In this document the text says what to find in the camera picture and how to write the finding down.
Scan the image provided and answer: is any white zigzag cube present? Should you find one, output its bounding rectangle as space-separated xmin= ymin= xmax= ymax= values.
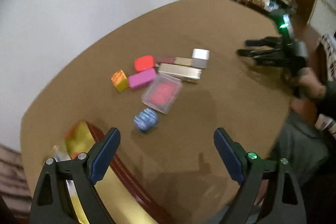
xmin=192 ymin=48 xmax=210 ymax=69

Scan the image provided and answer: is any silver textured lighter case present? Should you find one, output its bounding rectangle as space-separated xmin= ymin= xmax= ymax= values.
xmin=158 ymin=63 xmax=202 ymax=82

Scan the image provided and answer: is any blue patterned ball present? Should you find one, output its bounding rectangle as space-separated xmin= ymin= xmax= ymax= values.
xmin=133 ymin=108 xmax=159 ymax=133

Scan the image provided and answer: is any gold and red lipstick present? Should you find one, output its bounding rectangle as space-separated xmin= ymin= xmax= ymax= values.
xmin=154 ymin=55 xmax=193 ymax=66

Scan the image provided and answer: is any clear plastic case red card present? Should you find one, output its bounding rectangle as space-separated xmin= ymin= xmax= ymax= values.
xmin=141 ymin=73 xmax=183 ymax=115

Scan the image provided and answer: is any red rounded square tape measure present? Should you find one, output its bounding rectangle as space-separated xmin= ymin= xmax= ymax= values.
xmin=134 ymin=55 xmax=155 ymax=73

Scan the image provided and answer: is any yellow striped cube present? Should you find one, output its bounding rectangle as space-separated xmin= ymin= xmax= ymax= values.
xmin=110 ymin=70 xmax=129 ymax=92

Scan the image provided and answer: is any pink rectangular block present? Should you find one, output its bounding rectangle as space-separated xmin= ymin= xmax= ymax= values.
xmin=128 ymin=68 xmax=157 ymax=89

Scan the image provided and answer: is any person right hand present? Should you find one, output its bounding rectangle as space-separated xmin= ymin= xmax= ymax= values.
xmin=282 ymin=67 xmax=327 ymax=99

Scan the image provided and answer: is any red gold toffee tin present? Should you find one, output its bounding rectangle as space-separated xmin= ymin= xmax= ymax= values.
xmin=51 ymin=121 xmax=175 ymax=223

